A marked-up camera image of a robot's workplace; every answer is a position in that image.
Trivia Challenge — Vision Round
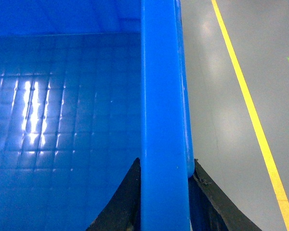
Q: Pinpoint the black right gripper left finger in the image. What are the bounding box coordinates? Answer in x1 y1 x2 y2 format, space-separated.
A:
86 158 141 231

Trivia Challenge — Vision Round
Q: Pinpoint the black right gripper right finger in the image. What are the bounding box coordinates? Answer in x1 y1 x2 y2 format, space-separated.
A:
188 159 260 231

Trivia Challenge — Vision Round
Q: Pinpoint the blue plastic crate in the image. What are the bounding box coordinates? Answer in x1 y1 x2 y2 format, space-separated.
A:
0 0 194 231

